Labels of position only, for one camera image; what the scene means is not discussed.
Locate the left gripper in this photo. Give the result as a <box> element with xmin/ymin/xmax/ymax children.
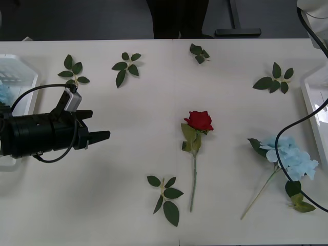
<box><xmin>52</xmin><ymin>110</ymin><xmax>112</xmax><ymax>152</ymax></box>

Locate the pale blue flower with stem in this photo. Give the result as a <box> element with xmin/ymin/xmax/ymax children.
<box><xmin>240</xmin><ymin>135</ymin><xmax>319</xmax><ymax>220</ymax></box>
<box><xmin>0</xmin><ymin>83</ymin><xmax>15</xmax><ymax>106</ymax></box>

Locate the loose green leaf twig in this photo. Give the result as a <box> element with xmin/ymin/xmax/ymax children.
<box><xmin>57</xmin><ymin>54</ymin><xmax>91</xmax><ymax>87</ymax></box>
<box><xmin>111</xmin><ymin>52</ymin><xmax>142</xmax><ymax>89</ymax></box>
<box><xmin>146</xmin><ymin>175</ymin><xmax>185</xmax><ymax>228</ymax></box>
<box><xmin>252</xmin><ymin>61</ymin><xmax>295</xmax><ymax>95</ymax></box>

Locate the shallow white box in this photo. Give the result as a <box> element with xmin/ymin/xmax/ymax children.
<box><xmin>0</xmin><ymin>53</ymin><xmax>42</xmax><ymax>173</ymax></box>
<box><xmin>299</xmin><ymin>65</ymin><xmax>328</xmax><ymax>170</ymax></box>

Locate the red rose with green stem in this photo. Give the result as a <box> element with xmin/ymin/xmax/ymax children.
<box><xmin>180</xmin><ymin>110</ymin><xmax>214</xmax><ymax>213</ymax></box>

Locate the small crumpled green leaf twig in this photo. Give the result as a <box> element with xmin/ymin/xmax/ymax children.
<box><xmin>189</xmin><ymin>43</ymin><xmax>210</xmax><ymax>65</ymax></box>

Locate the person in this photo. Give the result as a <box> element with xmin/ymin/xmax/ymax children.
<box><xmin>146</xmin><ymin>0</ymin><xmax>215</xmax><ymax>39</ymax></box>

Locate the black stand base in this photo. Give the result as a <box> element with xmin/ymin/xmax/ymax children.
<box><xmin>214</xmin><ymin>0</ymin><xmax>262</xmax><ymax>36</ymax></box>

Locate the yellowish green leaf twig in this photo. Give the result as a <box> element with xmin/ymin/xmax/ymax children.
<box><xmin>284</xmin><ymin>180</ymin><xmax>316</xmax><ymax>213</ymax></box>

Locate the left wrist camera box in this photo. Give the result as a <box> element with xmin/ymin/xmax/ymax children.
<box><xmin>57</xmin><ymin>87</ymin><xmax>83</xmax><ymax>113</ymax></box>

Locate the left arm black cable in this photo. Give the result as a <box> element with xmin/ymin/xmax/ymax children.
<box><xmin>11</xmin><ymin>84</ymin><xmax>79</xmax><ymax>163</ymax></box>

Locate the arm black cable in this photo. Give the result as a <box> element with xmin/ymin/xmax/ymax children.
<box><xmin>275</xmin><ymin>6</ymin><xmax>328</xmax><ymax>213</ymax></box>
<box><xmin>11</xmin><ymin>84</ymin><xmax>79</xmax><ymax>163</ymax></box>

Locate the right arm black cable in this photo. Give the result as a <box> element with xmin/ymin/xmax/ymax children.
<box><xmin>275</xmin><ymin>6</ymin><xmax>328</xmax><ymax>213</ymax></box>

